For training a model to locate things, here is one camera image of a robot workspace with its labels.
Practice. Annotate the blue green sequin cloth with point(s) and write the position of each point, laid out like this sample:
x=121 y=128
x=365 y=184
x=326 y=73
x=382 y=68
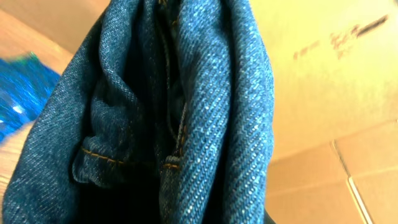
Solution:
x=26 y=85

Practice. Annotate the blue denim jeans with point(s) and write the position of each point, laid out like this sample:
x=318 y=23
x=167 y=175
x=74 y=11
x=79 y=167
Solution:
x=163 y=115

